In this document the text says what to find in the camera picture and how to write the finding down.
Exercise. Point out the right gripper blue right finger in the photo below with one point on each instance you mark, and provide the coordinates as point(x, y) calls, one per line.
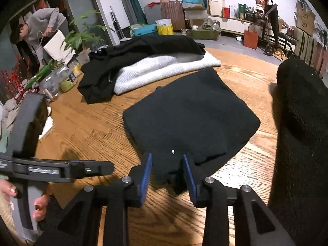
point(189, 179)

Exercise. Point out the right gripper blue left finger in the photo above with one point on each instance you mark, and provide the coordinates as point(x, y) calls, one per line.
point(144, 178)

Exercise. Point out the black clothes pile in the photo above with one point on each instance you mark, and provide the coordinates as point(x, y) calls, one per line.
point(101, 72)

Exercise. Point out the operator left hand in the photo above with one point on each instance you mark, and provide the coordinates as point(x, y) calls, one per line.
point(40, 200)

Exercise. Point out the white knitted sweater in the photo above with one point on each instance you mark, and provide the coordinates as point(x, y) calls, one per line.
point(158, 67)

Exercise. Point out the glass jar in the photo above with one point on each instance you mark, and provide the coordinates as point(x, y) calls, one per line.
point(50, 84)

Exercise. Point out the red berry branches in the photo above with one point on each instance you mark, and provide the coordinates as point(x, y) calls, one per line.
point(17, 78)

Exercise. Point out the black fuzzy garment stack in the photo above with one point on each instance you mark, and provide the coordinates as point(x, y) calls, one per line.
point(298, 195)

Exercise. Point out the teal storage box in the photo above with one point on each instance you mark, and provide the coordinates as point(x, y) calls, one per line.
point(146, 30)

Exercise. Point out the green crate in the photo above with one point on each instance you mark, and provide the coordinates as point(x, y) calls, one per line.
point(204, 34)

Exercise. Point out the green potted plant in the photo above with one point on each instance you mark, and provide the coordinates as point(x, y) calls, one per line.
point(81, 40)

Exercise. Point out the person in grey hoodie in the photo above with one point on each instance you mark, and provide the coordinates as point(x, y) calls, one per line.
point(43, 23)

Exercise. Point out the brown ribbed cabinet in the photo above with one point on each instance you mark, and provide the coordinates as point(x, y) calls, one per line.
point(173, 10)

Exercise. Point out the orange paper bag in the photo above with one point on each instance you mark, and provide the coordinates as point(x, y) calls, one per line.
point(250, 39)

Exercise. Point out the white low cabinet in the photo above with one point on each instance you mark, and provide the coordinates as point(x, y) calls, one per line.
point(236, 25)

